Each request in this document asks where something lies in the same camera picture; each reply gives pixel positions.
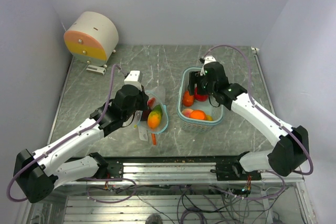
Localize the green yellow toy mango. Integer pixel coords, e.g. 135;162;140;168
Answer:
147;104;163;129

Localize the yellow toy lemon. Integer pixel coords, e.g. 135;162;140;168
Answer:
206;115;213;121

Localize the clear zip top bag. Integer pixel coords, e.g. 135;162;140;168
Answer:
134;86;169;145

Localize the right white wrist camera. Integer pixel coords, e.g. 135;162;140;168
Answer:
199;55;216;76

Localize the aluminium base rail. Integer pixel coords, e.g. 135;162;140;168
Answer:
62;162;289;184

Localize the orange toy fruit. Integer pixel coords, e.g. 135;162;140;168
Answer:
189;110;207;121

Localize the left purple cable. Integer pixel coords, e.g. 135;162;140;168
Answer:
6;63;129;203

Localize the pink toy peach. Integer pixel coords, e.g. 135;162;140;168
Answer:
181;108;193;118

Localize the purple cable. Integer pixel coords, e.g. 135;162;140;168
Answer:
6;63;129;203
199;45;314;176

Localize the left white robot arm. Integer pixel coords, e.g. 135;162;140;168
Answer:
11;84;149;203

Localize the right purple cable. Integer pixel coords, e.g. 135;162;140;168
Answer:
199;45;314;176

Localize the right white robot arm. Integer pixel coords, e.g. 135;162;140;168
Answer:
187;57;309;180

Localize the light blue plastic basket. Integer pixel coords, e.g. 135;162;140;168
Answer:
176;67;224;132

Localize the round cream drawer box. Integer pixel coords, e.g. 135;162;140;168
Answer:
64;11;119;67

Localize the watermelon slice toy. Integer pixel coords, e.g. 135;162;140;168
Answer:
147;97;155;108

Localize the small white wall clip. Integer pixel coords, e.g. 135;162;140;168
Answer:
251;47;260;54

